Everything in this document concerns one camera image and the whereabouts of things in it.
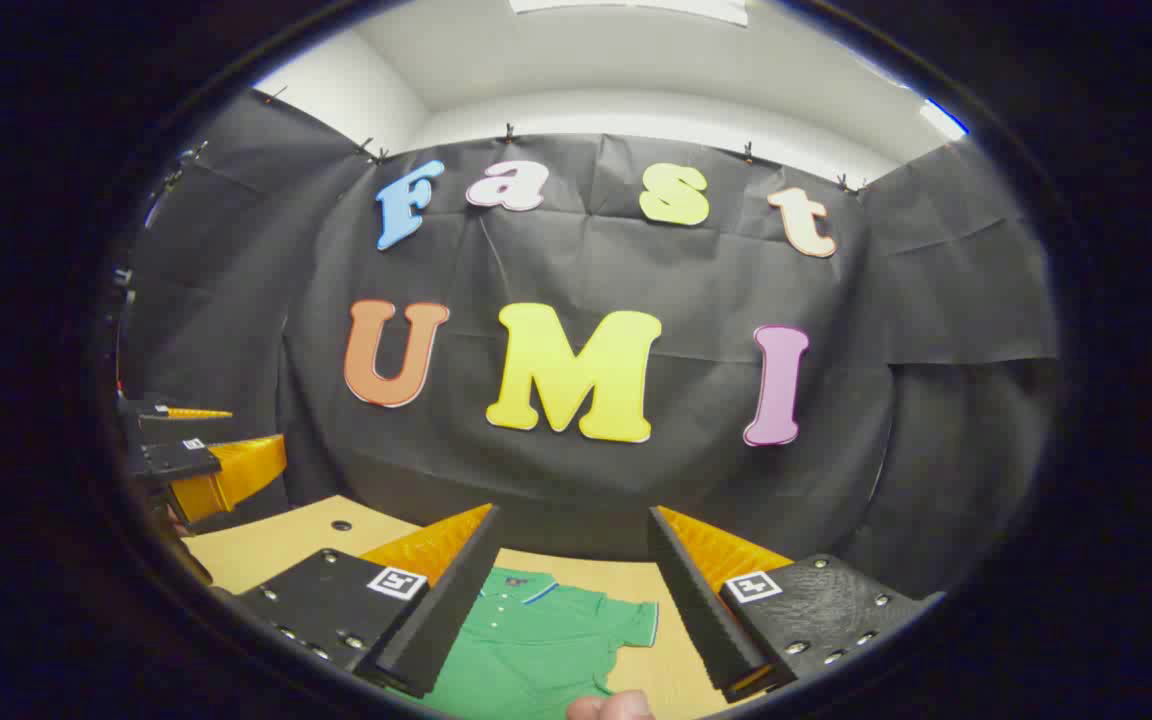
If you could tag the green T-shirt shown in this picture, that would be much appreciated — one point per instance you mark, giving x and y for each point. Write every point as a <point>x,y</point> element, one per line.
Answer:
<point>536,650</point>

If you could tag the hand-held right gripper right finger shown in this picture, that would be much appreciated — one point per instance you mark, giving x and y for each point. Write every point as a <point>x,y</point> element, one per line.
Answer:
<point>706,620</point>

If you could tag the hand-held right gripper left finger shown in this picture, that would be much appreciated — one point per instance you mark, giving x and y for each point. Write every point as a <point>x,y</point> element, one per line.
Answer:
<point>446,610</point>

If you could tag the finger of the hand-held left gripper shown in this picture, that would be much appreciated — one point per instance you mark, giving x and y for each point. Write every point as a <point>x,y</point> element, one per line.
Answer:
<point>176,460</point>
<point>151,411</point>

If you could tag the ceiling light panel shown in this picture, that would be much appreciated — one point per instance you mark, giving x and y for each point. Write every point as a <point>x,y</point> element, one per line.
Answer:
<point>944,120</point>
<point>636,8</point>

